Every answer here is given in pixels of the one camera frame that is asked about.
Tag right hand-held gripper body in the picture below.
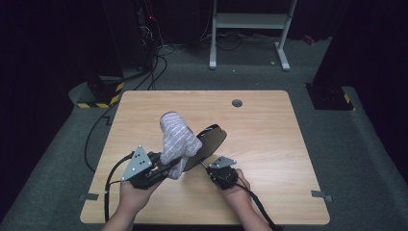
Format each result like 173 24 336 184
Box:
206 155 240 191

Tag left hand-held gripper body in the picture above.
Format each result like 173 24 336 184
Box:
120 144 170 191

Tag black oval decorative plate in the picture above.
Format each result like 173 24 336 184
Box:
183 123 228 172

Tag purple striped fluffy towel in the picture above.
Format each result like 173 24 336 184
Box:
159 111 204 181

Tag person's right hand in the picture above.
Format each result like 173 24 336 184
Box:
220 168 253 209

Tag person's left hand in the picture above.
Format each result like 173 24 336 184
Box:
118 180 162 214

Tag grey tape piece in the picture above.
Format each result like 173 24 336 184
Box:
78 192 100 202
310 190 334 203

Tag black base with yellow stripes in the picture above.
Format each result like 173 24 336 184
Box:
76 76 125 110

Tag black base with yellow mark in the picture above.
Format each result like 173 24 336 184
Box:
305 82 356 112

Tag white metal stand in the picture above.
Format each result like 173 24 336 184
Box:
209 0 298 72

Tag long thin black floor cable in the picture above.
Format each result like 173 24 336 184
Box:
83 101 120 173

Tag left hand-held gripper black cable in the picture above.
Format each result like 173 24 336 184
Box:
103 151 136 223

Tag thick black floor cables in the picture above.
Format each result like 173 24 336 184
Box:
123 54 169 91

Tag tangled black floor cables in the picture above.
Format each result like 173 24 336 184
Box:
199 30 280 52

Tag dark equipment rack with wires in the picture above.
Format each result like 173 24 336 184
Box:
136 0 169 73

